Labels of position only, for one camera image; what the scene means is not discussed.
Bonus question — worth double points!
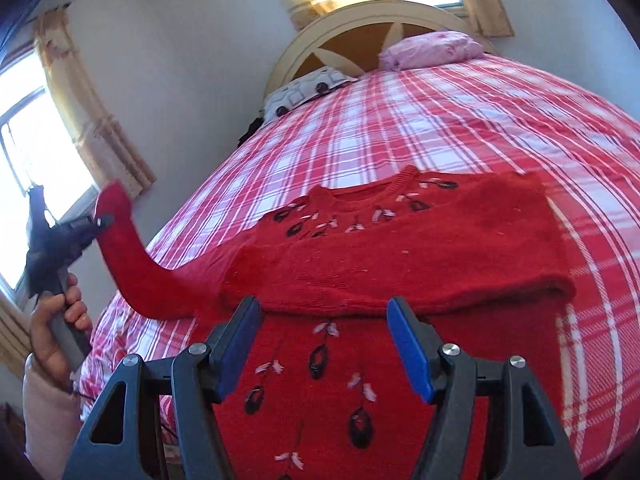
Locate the person's left hand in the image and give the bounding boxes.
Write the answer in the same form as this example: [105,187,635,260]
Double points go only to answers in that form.
[28,272,94,392]

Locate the left side window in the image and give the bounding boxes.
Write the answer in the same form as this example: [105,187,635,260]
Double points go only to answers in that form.
[1,50,98,308]

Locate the pink sleeved left forearm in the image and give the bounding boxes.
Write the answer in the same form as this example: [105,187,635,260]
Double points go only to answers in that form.
[23,353,82,479]

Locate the pink pillow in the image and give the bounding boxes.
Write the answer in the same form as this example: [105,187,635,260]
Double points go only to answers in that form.
[378,30,484,72]

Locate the cream wooden headboard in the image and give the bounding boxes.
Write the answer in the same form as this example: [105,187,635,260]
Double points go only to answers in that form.
[265,0,496,94]

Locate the white patterned pillow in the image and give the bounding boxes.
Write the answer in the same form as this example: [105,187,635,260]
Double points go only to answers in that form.
[262,67,357,125]

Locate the red white plaid bedspread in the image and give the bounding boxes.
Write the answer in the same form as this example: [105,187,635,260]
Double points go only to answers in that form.
[79,56,639,474]

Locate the lower beige curtain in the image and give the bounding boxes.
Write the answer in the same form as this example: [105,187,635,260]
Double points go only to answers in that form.
[0,292,32,378]

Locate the beige curtain beside window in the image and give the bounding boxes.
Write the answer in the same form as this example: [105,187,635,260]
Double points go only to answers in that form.
[34,8,156,198]

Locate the red knitted sweater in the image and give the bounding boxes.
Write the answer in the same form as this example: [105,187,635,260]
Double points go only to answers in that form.
[96,166,575,479]

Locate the beige curtain behind headboard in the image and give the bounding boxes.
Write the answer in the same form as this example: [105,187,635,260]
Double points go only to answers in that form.
[462,0,515,38]

